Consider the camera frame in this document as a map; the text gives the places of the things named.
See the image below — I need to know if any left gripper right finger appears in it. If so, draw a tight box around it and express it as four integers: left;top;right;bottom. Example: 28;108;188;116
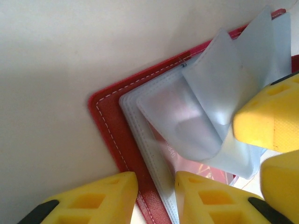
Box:
175;170;295;224

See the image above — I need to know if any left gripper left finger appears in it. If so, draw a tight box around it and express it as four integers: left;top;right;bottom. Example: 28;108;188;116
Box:
17;171;139;224

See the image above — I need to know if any red leather card holder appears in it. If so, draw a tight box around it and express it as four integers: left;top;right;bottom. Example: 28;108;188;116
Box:
87;4;293;224

